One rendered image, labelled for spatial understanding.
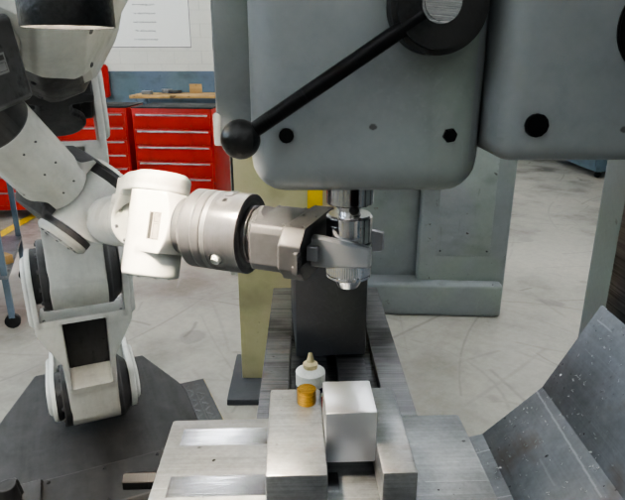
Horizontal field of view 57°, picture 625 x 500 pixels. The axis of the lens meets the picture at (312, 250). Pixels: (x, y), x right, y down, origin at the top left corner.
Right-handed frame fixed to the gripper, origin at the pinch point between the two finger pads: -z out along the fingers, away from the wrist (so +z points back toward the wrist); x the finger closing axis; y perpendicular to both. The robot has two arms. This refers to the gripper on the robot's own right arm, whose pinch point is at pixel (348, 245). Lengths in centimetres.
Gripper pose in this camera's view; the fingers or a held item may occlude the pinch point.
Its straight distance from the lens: 59.0
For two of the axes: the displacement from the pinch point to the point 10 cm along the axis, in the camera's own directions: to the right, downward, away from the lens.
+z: -9.4, -1.2, 3.1
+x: 3.3, -3.0, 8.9
